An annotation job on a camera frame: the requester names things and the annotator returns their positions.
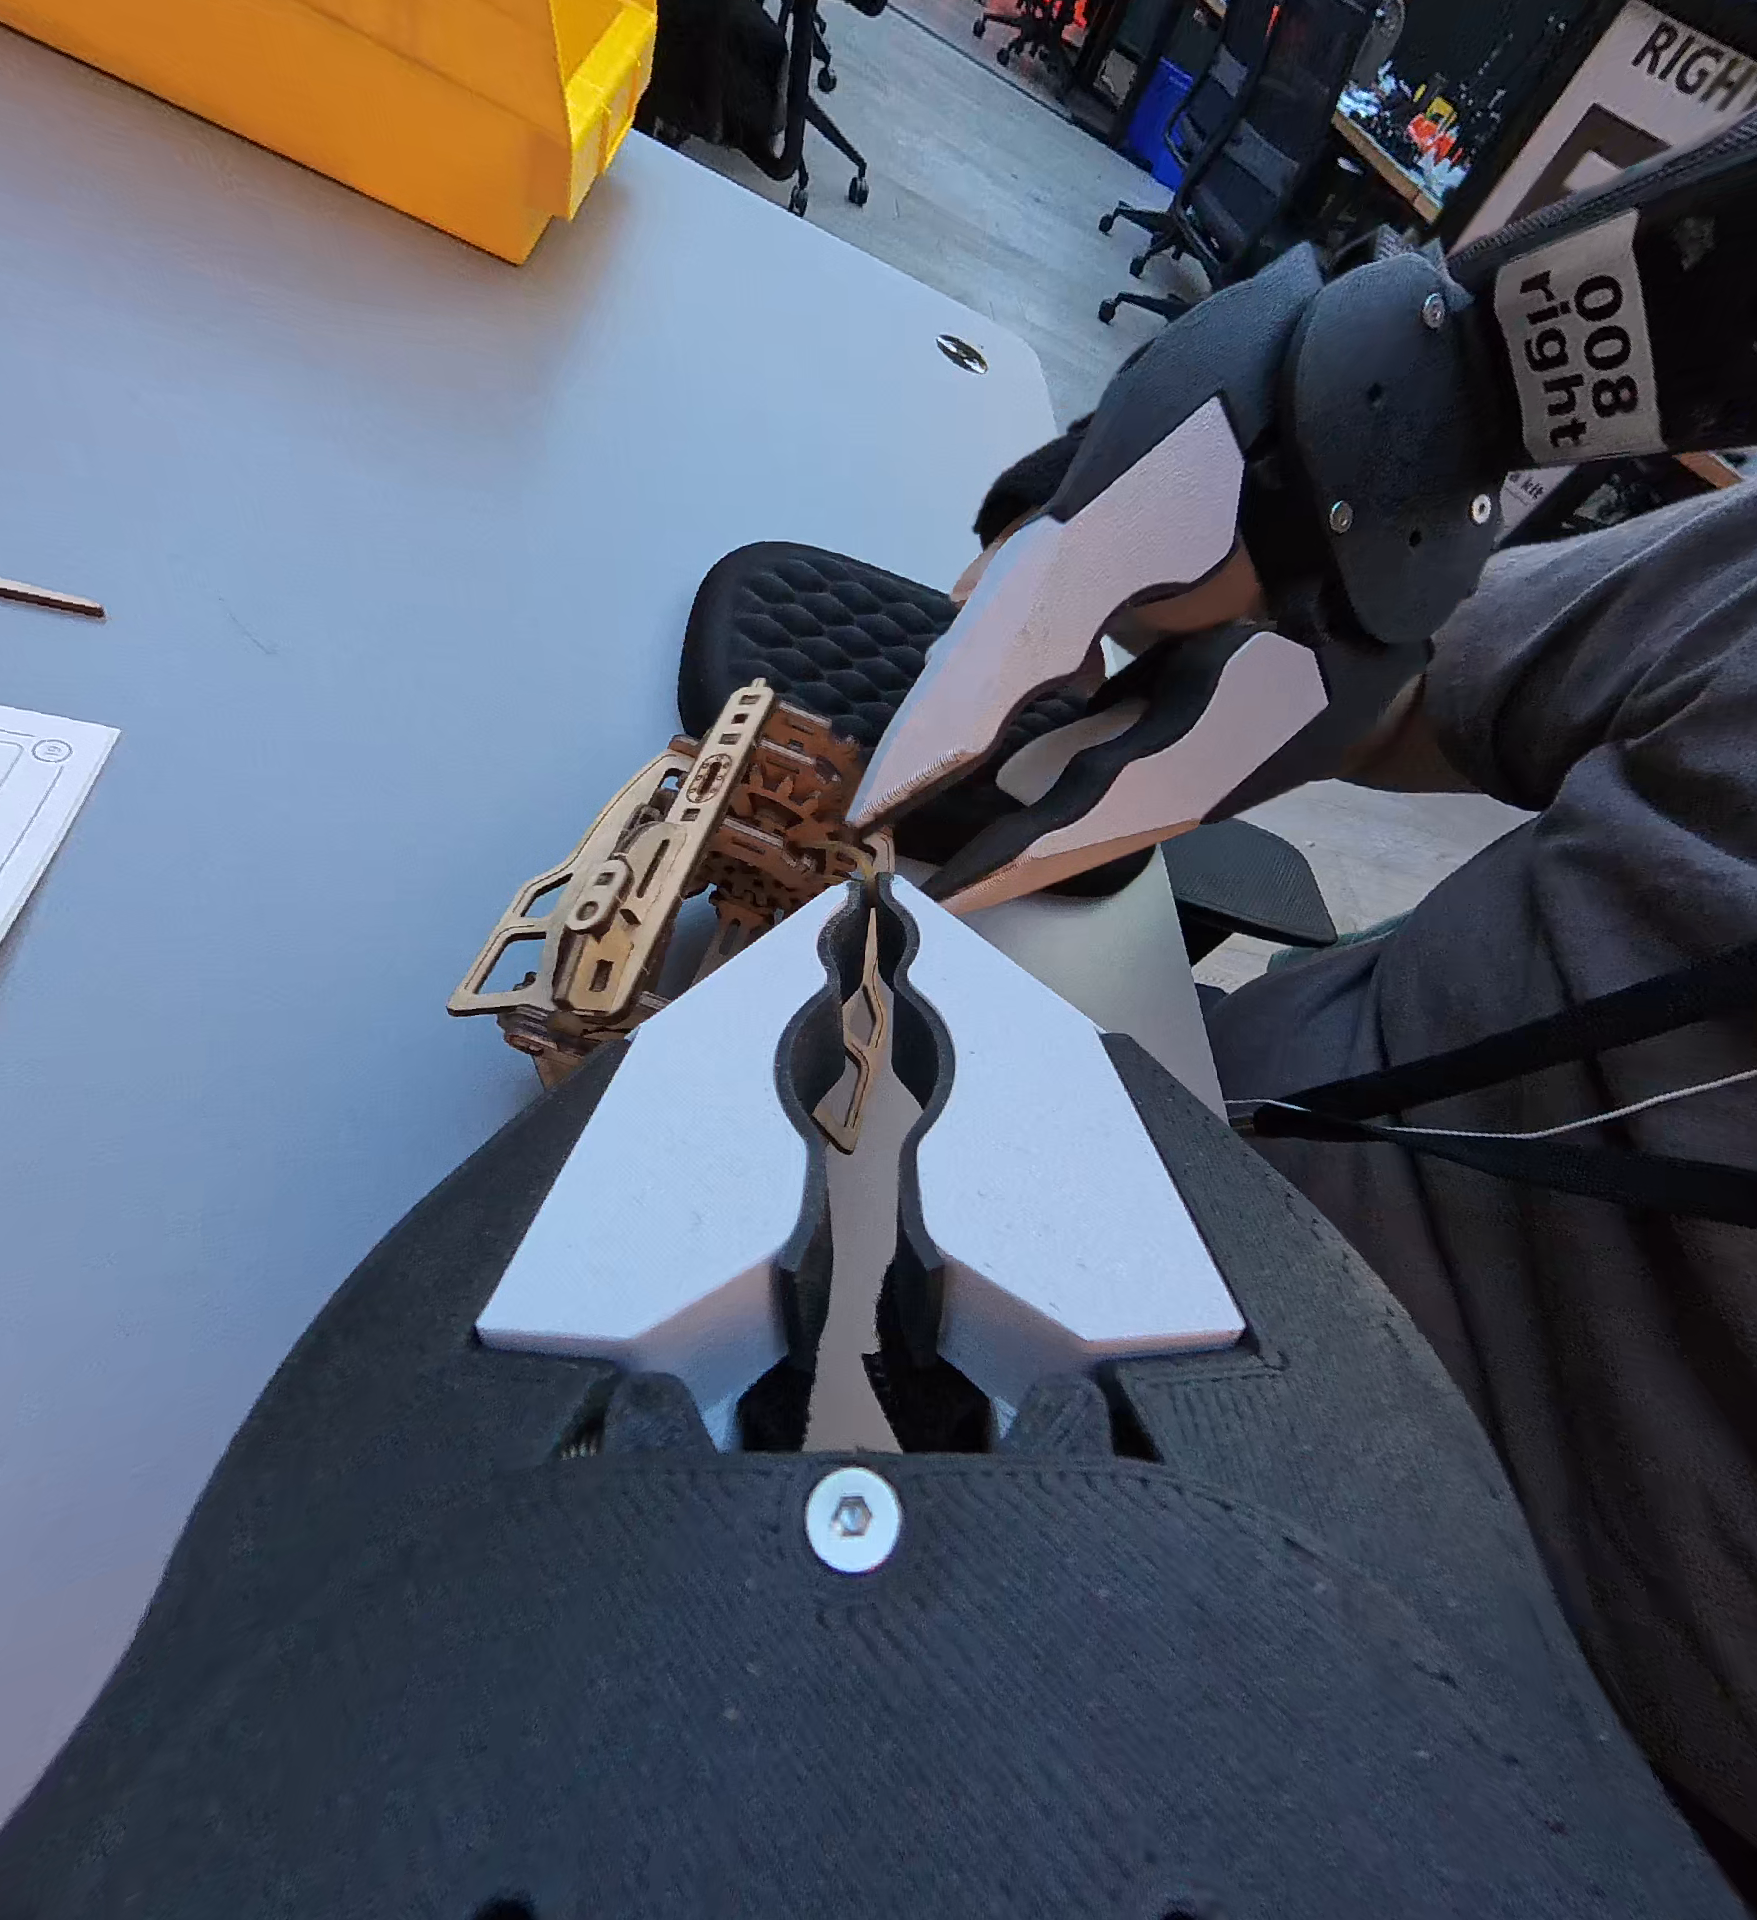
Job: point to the thin wooden stick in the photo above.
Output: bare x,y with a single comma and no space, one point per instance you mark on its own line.
11,588

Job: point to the person's grey clothed body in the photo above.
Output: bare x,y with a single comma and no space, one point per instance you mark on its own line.
1598,1424

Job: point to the cluttered background desk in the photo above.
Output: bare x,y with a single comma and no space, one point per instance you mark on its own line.
1404,149

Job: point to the yellow plastic bin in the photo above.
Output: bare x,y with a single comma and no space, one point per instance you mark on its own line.
370,89

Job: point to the small wooden part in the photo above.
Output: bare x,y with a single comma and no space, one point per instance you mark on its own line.
859,1037

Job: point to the blue bin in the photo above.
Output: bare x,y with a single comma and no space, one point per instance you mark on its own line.
1157,113

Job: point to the person's right forearm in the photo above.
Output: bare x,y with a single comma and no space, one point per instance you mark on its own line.
1644,647

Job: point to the black mesh chair armrest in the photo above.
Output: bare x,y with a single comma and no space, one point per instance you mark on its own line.
1253,885

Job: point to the black office chair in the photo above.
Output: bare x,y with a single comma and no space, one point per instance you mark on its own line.
804,89
1043,39
1239,166

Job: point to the wooden mechanical model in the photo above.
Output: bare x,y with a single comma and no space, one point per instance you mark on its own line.
622,885

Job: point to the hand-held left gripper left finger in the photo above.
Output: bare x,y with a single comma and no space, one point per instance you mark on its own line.
637,1200

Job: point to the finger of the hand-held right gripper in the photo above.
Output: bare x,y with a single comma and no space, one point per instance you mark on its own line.
1060,614
1253,721

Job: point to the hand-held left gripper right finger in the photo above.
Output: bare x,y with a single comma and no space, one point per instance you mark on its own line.
1075,1200

